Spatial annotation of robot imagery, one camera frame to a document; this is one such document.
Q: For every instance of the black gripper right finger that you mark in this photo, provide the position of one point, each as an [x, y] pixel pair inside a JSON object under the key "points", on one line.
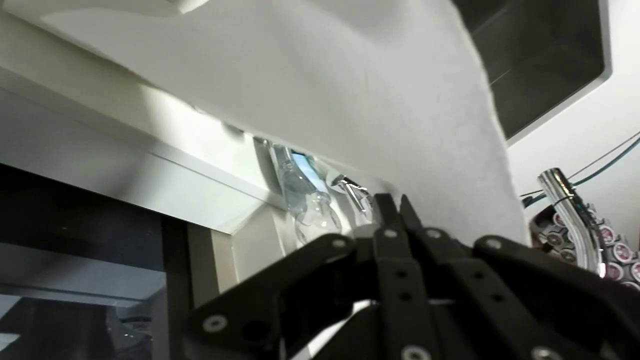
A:
{"points": [[506, 292]]}

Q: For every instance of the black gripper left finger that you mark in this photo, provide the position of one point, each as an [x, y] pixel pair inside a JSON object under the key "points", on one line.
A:
{"points": [[392, 292]]}

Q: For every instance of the white paper towel roll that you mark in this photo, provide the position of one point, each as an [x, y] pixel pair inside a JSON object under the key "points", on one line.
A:
{"points": [[332, 80]]}

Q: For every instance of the crumpled clear plastic wrap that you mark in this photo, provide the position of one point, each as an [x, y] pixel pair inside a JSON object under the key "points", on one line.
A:
{"points": [[300, 180]]}

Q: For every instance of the dark rectangular sink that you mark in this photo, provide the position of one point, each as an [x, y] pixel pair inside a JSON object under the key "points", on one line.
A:
{"points": [[541, 61]]}

